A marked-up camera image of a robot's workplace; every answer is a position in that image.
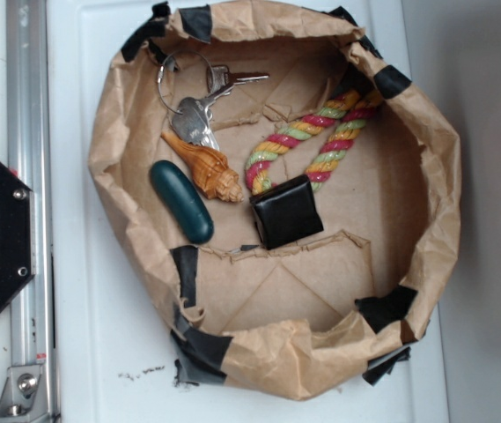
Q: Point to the orange spiral seashell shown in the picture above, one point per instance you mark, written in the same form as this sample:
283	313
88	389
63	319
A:
209	168

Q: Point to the silver heart-shaped key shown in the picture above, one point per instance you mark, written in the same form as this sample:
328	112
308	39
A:
193	127

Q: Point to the aluminium frame rail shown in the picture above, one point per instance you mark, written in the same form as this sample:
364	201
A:
33	309

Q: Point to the silver key upper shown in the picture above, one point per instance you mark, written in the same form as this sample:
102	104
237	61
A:
219	76

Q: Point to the brown paper bag bin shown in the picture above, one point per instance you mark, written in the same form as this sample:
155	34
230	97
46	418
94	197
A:
383	162

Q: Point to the silver key with round head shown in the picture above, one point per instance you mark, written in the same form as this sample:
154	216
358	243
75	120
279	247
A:
203	106

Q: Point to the black taped box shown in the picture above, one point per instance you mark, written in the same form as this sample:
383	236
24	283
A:
286	213

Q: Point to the metal corner bracket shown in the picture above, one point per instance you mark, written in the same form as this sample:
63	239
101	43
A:
24	397

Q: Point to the dark green oval case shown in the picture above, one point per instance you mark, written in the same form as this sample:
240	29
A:
179	195

